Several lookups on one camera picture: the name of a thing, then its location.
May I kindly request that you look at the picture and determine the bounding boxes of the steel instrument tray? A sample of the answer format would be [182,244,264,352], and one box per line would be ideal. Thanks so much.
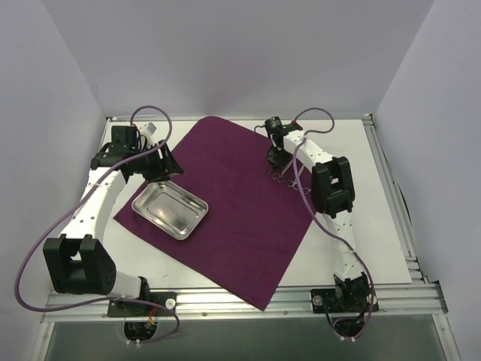
[132,181,209,241]

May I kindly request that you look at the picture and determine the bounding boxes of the steel surgical scissors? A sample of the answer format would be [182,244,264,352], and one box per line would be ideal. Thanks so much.
[286,180,300,190]

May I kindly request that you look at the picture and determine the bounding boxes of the purple cloth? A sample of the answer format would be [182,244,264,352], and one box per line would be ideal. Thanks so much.
[115,117,312,310]

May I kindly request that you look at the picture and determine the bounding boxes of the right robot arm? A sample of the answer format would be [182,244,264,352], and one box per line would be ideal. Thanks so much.
[264,117,372,311]

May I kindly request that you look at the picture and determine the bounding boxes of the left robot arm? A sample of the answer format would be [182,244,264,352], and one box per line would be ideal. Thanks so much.
[43,123,183,315]

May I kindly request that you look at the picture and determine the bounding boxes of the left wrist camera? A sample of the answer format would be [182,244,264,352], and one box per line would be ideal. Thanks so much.
[139,122,157,139]

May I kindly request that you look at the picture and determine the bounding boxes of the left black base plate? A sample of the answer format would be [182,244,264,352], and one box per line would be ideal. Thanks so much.
[107,291,177,318]

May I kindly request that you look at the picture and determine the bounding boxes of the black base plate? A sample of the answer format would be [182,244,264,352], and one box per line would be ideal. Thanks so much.
[310,287,371,314]
[107,291,177,318]

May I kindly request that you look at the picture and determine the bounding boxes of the aluminium right rail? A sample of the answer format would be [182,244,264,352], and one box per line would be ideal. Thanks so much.
[362,114,429,284]

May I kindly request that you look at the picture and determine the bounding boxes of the aluminium rail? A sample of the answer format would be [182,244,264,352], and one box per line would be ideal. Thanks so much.
[41,283,448,322]
[362,114,429,284]

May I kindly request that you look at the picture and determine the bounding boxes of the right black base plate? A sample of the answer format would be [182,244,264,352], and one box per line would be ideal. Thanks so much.
[310,287,371,314]

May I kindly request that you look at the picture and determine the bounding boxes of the aluminium front rail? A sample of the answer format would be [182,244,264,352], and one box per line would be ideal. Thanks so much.
[41,283,448,322]

